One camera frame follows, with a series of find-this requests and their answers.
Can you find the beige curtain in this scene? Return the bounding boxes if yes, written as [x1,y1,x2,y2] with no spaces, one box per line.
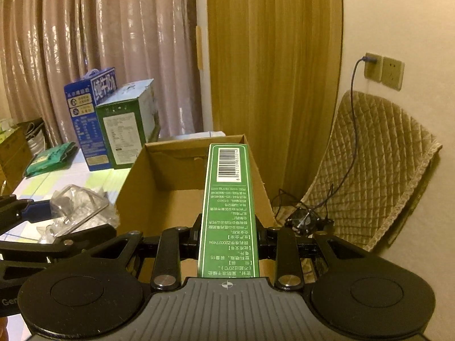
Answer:
[1,0,203,144]

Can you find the brown cardboard boxes stack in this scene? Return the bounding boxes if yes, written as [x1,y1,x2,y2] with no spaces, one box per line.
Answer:
[0,118,48,196]

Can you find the checkered tablecloth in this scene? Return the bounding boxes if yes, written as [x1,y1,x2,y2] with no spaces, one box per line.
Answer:
[0,128,227,244]

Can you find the green milk carton box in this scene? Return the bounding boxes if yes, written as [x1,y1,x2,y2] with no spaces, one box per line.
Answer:
[96,78,160,169]

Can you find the green white medicine box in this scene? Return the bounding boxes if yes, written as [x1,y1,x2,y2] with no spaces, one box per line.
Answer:
[197,143,260,279]

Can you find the wooden door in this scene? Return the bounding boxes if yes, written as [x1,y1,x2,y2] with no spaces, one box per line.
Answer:
[208,0,343,198]

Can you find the quilted chair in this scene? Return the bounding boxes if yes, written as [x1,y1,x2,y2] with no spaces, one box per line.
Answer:
[274,92,443,257]

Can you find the blue milk carton box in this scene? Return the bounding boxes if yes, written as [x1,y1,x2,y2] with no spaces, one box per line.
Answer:
[64,67,117,172]

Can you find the black charging cable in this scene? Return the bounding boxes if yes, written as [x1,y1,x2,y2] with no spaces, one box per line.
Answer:
[271,56,378,237]

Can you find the large brown cardboard box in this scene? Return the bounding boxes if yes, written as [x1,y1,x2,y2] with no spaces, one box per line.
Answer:
[116,136,274,280]

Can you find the green wet wipes pack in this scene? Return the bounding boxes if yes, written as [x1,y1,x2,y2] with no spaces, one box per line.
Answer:
[23,142,79,178]

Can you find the wall socket with plug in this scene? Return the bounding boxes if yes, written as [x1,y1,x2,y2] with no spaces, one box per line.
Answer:
[364,52,383,82]

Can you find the clear plastic hook package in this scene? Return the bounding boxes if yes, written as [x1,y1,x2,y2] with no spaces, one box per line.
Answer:
[37,184,119,244]

